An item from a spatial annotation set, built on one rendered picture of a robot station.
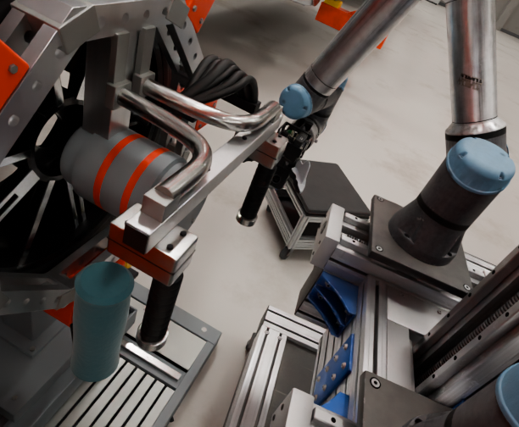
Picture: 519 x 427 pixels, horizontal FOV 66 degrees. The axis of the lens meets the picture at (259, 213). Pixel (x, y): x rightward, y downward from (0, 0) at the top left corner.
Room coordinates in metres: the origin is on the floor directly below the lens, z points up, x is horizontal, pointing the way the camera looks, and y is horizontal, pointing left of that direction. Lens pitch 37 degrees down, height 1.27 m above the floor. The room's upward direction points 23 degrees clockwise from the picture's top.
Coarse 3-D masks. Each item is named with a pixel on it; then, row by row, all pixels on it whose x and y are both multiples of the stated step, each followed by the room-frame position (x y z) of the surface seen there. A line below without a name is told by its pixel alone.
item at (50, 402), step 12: (132, 312) 0.74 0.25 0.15; (132, 324) 0.74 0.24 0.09; (72, 372) 0.50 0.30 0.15; (60, 384) 0.46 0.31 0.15; (72, 384) 0.47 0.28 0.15; (48, 396) 0.42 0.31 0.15; (60, 396) 0.43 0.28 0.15; (36, 408) 0.39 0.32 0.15; (48, 408) 0.39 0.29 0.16; (0, 420) 0.33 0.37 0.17; (24, 420) 0.35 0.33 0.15; (36, 420) 0.36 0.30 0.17
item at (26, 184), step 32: (160, 64) 0.75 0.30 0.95; (64, 96) 0.54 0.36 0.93; (32, 128) 0.47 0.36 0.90; (64, 128) 0.58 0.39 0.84; (32, 160) 0.47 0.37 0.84; (0, 192) 0.41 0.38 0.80; (32, 192) 0.61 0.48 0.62; (64, 192) 0.54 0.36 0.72; (0, 224) 0.50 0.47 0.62; (32, 224) 0.46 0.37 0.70; (64, 224) 0.57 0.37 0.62; (96, 224) 0.60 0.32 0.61; (0, 256) 0.41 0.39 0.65; (32, 256) 0.45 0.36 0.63
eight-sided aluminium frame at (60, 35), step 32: (32, 0) 0.41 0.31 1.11; (64, 0) 0.42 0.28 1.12; (96, 0) 0.46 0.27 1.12; (128, 0) 0.50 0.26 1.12; (160, 0) 0.57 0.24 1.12; (0, 32) 0.37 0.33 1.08; (32, 32) 0.40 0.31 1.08; (64, 32) 0.39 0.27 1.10; (96, 32) 0.44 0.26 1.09; (160, 32) 0.66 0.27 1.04; (192, 32) 0.68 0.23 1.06; (32, 64) 0.36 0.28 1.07; (64, 64) 0.40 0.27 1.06; (192, 64) 0.71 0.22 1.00; (32, 96) 0.35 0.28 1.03; (0, 128) 0.31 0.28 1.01; (0, 160) 0.31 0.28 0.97; (0, 288) 0.29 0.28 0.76; (32, 288) 0.35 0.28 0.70; (64, 288) 0.41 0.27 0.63
